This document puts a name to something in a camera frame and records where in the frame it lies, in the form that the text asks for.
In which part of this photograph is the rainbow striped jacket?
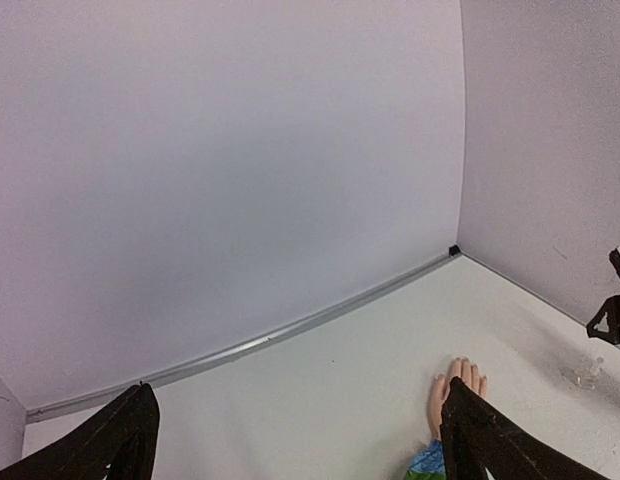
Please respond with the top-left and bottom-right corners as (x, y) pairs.
(403, 439), (446, 480)

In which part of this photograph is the mannequin hand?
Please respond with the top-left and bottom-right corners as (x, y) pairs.
(428, 357), (489, 444)

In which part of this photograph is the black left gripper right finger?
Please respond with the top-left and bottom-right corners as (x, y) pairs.
(440, 377), (606, 480)

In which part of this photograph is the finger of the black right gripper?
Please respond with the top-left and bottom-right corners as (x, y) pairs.
(586, 295), (620, 344)

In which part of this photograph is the clear nail polish bottle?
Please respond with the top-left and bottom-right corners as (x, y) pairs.
(561, 356), (604, 390)

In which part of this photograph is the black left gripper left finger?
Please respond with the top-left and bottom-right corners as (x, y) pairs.
(0, 384), (160, 480)

